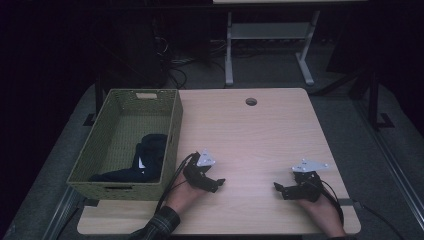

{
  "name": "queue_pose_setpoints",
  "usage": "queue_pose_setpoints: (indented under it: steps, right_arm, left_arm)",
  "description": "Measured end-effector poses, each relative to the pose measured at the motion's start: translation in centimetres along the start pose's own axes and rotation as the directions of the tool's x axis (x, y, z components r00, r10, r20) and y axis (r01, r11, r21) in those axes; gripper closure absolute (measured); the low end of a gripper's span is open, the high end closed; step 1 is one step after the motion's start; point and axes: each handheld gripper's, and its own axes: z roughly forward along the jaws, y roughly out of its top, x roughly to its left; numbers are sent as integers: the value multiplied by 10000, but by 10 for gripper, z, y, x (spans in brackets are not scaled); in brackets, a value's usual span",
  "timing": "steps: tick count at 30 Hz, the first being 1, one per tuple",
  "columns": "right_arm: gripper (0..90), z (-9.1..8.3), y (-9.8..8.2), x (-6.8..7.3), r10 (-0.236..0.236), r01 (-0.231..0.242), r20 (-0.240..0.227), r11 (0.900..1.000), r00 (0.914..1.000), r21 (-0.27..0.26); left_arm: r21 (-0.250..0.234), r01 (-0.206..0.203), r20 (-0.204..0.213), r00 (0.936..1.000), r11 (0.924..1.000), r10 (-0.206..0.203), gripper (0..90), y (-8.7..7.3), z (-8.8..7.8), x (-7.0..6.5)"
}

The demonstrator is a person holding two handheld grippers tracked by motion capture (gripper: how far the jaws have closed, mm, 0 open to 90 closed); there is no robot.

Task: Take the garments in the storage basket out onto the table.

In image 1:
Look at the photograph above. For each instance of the aluminium floor rail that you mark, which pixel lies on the aluminium floor rail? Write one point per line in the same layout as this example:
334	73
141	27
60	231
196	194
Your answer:
393	160
61	213

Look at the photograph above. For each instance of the white metal desk frame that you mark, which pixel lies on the white metal desk frame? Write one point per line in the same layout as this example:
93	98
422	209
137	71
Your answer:
266	31

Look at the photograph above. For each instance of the dark navy garment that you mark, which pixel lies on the dark navy garment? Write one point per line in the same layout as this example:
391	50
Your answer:
151	153

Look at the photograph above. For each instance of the person's right hand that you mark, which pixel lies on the person's right hand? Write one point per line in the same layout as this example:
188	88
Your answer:
325	216

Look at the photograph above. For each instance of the black metal stand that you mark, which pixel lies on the black metal stand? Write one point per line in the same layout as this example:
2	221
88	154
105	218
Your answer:
97	100
375	100

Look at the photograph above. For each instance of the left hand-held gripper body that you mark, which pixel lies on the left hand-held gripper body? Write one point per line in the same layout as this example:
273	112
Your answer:
191	171

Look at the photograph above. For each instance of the person's left hand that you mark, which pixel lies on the person's left hand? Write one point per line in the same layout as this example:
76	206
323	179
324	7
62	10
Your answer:
181	198

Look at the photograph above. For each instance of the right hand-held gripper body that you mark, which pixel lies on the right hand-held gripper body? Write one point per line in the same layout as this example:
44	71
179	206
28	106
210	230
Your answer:
308	186

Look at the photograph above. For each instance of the green woven basket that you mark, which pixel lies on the green woven basket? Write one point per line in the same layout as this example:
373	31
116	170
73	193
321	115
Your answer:
110	146

